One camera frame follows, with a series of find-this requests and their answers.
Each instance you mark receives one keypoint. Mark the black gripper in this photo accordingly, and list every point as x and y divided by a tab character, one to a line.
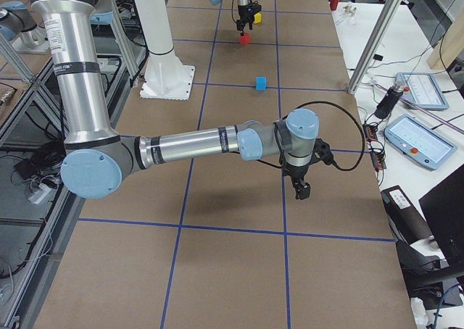
245	13
296	172

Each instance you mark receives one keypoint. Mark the yellow block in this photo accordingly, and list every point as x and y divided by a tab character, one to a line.
257	18

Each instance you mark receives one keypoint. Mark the red block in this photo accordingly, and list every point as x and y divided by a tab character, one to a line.
244	38

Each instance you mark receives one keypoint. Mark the blue block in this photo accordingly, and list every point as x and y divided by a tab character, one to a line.
261	83

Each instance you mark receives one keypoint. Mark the black label printer box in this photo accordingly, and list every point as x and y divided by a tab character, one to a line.
406	218

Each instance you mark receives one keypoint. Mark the near teach pendant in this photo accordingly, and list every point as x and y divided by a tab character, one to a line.
419	143

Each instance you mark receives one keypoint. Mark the teach pendant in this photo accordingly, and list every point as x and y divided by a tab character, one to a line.
419	143
423	90

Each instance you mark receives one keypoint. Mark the black water bottle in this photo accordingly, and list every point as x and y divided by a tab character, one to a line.
389	101

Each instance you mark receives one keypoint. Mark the small black square pad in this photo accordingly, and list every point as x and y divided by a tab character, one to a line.
378	57

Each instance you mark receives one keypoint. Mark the black monitor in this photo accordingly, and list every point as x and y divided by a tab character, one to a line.
443	210

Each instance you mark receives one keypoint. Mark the far teach pendant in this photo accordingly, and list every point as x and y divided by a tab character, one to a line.
423	90

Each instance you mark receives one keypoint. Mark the wooden board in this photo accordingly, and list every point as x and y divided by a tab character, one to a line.
447	50

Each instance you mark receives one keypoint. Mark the white camera stand pillar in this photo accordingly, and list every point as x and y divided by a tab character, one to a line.
165	76

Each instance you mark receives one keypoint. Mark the aluminium frame post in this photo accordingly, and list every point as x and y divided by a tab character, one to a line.
378	32

